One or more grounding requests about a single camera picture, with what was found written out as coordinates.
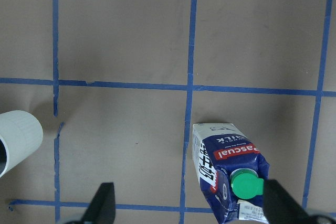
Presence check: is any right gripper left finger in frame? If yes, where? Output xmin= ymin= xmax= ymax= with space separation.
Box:
xmin=81 ymin=182 xmax=116 ymax=224

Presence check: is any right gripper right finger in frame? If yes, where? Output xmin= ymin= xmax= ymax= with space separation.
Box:
xmin=263 ymin=179 xmax=309 ymax=223

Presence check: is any blue Pascal milk carton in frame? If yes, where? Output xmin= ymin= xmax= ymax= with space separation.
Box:
xmin=193 ymin=123 xmax=269 ymax=223

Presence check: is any white mug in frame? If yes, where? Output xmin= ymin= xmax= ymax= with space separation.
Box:
xmin=1 ymin=110 xmax=43 ymax=176

